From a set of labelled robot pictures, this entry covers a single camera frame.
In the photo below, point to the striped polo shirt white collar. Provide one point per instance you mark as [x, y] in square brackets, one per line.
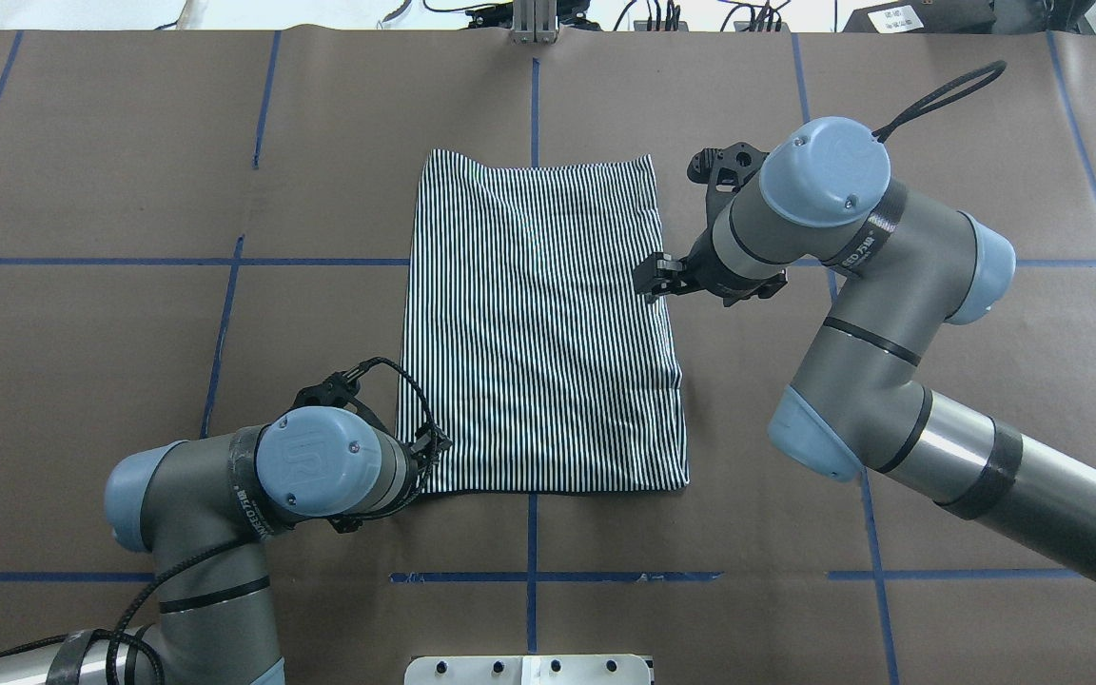
[523, 330]

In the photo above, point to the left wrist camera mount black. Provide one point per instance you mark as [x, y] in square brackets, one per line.
[340, 390]

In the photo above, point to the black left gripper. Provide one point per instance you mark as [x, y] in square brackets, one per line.
[431, 444]

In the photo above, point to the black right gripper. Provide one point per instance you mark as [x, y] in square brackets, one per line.
[691, 267]

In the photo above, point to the aluminium frame post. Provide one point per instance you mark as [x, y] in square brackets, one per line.
[535, 22]

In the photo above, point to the black box white label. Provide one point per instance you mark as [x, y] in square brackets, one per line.
[897, 17]

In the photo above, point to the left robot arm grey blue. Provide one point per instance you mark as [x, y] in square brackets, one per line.
[204, 509]

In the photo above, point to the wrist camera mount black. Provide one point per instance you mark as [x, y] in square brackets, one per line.
[724, 172]
[340, 390]

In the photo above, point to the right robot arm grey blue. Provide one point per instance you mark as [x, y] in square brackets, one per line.
[910, 265]

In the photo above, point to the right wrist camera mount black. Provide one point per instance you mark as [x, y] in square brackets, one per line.
[724, 172]

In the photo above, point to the white pedestal column base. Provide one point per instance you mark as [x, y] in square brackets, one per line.
[532, 669]

